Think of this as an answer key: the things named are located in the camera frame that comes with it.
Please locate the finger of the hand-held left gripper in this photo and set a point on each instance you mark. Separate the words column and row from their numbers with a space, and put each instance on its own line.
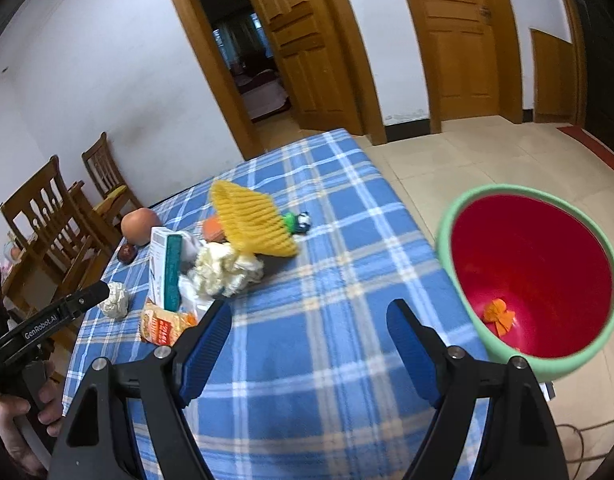
column 89, row 297

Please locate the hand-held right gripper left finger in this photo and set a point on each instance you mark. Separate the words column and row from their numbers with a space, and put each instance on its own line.
column 207, row 345

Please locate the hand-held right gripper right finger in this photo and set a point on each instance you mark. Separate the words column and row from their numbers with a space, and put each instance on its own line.
column 409, row 345

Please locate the small paper ball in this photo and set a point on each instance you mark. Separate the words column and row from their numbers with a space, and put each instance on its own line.
column 114, row 301

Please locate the orange snack packet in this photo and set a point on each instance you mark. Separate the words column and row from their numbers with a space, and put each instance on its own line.
column 159, row 327

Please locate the white tissue wad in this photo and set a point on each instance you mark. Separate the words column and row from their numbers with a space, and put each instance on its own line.
column 222, row 270

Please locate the white and teal box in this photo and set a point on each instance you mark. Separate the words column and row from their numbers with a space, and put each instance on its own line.
column 162, row 270

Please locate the orange box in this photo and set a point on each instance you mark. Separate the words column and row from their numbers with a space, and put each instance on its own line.
column 213, row 230

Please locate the yellow foam fruit net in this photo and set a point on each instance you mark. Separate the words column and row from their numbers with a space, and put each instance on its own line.
column 252, row 220

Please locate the red bin with green rim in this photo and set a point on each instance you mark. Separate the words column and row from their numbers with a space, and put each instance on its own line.
column 527, row 270

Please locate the person's left hand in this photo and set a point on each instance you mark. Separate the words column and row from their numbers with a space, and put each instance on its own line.
column 7, row 430

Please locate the white plastic wrapper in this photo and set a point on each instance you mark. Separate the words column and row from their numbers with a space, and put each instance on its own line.
column 197, row 300

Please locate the red date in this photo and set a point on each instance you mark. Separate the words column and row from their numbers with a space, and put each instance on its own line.
column 128, row 254

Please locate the large apple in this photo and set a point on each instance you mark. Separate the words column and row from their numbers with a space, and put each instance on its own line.
column 139, row 227

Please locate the large wooden chair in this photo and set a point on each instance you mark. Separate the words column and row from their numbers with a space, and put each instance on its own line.
column 42, row 210

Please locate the blue plaid tablecloth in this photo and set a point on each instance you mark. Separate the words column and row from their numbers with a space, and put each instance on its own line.
column 312, row 285

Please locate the wooden chair with yellow cushion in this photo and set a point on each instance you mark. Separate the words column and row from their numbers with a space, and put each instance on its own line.
column 104, row 170

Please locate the green toy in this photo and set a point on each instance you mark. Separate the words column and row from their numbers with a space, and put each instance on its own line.
column 292, row 221

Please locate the bed with pink cover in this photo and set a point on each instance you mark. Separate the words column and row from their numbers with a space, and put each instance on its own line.
column 262, row 95

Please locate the red floor mat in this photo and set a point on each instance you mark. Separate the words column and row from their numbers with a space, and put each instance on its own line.
column 594, row 146

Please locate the low wooden panel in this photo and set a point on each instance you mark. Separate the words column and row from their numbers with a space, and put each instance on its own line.
column 554, row 80

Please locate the closed wooden door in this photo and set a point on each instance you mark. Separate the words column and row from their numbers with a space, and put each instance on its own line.
column 457, row 45

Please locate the open wooden door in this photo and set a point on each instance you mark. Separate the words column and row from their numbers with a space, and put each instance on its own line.
column 307, row 50

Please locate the wooden door frame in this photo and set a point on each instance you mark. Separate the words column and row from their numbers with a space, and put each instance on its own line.
column 359, row 60

